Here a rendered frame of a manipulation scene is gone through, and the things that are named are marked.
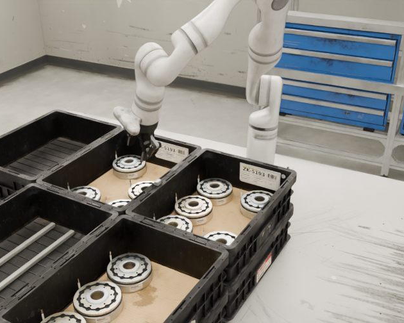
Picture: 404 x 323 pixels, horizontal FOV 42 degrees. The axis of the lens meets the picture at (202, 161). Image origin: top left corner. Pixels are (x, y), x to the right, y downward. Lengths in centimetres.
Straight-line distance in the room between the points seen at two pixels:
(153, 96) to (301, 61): 204
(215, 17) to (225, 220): 54
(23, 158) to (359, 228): 110
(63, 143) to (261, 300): 90
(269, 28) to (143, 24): 340
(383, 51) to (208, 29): 197
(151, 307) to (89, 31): 405
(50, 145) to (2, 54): 322
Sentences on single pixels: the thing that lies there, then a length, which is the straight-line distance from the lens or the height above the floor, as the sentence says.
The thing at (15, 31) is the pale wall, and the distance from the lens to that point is 516.
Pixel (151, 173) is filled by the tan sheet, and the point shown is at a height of 83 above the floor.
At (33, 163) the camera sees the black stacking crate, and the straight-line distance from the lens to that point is 180.
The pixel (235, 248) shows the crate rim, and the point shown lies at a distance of 119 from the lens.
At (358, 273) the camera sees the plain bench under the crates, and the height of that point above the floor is 70.
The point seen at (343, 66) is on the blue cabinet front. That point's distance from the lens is 317.
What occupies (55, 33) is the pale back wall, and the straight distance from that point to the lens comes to 531.
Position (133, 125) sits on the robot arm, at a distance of 130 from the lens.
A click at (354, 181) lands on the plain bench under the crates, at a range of 192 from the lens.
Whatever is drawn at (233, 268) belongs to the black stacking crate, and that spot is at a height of 85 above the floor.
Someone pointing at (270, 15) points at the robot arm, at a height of 136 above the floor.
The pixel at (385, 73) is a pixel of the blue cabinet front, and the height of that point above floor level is 66.
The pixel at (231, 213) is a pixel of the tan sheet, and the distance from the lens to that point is 146.
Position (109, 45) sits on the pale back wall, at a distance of 494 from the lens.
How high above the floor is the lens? 166
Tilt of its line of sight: 29 degrees down
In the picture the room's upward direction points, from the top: 1 degrees counter-clockwise
